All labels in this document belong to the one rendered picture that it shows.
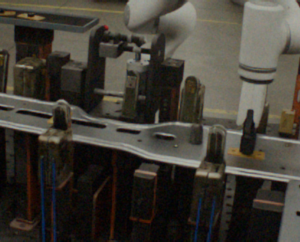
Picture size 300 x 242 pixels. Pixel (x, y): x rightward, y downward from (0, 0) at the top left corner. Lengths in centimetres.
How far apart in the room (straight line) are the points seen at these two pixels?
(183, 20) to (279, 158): 72
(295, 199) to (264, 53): 31
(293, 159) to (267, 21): 35
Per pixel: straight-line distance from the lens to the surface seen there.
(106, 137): 149
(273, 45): 133
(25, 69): 173
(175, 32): 204
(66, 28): 181
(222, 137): 129
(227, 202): 188
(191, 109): 163
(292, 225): 121
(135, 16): 199
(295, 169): 143
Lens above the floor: 161
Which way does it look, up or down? 19 degrees down
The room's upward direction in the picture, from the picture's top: 4 degrees clockwise
